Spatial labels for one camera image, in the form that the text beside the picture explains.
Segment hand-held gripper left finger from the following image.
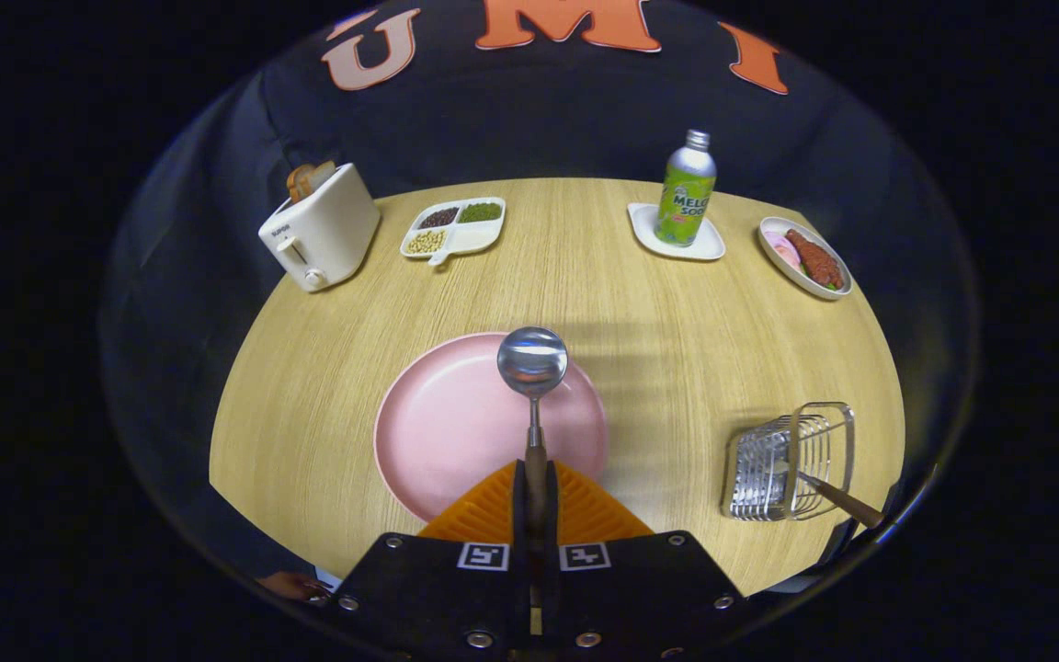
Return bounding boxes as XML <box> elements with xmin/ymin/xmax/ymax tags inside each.
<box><xmin>327</xmin><ymin>460</ymin><xmax>531</xmax><ymax>659</ymax></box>

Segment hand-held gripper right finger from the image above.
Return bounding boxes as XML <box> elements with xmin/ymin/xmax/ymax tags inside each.
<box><xmin>543</xmin><ymin>460</ymin><xmax>751</xmax><ymax>659</ymax></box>

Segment fork with wooden handle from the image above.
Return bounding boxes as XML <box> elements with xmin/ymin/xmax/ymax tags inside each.
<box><xmin>773</xmin><ymin>460</ymin><xmax>887</xmax><ymax>531</ymax></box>

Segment spoon with wooden handle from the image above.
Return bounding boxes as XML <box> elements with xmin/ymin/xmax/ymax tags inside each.
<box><xmin>496</xmin><ymin>326</ymin><xmax>570</xmax><ymax>635</ymax></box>

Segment pink round plate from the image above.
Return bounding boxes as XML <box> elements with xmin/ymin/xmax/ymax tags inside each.
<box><xmin>373</xmin><ymin>332</ymin><xmax>609</xmax><ymax>525</ymax></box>

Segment square metal drainer basket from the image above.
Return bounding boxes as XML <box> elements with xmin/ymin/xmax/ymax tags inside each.
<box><xmin>722</xmin><ymin>402</ymin><xmax>857</xmax><ymax>523</ymax></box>

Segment white divided dish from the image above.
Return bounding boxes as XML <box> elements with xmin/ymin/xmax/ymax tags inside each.
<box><xmin>399</xmin><ymin>197</ymin><xmax>507</xmax><ymax>268</ymax></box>

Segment white oval plate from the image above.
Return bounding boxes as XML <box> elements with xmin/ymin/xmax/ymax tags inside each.
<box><xmin>757</xmin><ymin>216</ymin><xmax>854</xmax><ymax>302</ymax></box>

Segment white square coaster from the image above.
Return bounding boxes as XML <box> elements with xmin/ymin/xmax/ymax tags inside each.
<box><xmin>627</xmin><ymin>202</ymin><xmax>727</xmax><ymax>262</ymax></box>

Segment pink ham slices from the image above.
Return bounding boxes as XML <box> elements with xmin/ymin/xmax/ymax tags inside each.
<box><xmin>766</xmin><ymin>230</ymin><xmax>803</xmax><ymax>273</ymax></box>

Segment brown meat piece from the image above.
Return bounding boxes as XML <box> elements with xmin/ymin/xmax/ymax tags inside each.
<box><xmin>785</xmin><ymin>229</ymin><xmax>846</xmax><ymax>290</ymax></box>

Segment cream toaster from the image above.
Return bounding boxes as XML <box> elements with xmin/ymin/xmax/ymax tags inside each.
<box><xmin>258</xmin><ymin>163</ymin><xmax>382</xmax><ymax>293</ymax></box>

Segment green soda bottle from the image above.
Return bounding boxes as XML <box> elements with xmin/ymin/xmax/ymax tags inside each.
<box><xmin>655</xmin><ymin>129</ymin><xmax>718</xmax><ymax>247</ymax></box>

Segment toast slice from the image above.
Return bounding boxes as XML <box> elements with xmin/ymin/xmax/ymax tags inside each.
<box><xmin>286</xmin><ymin>160</ymin><xmax>337</xmax><ymax>204</ymax></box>

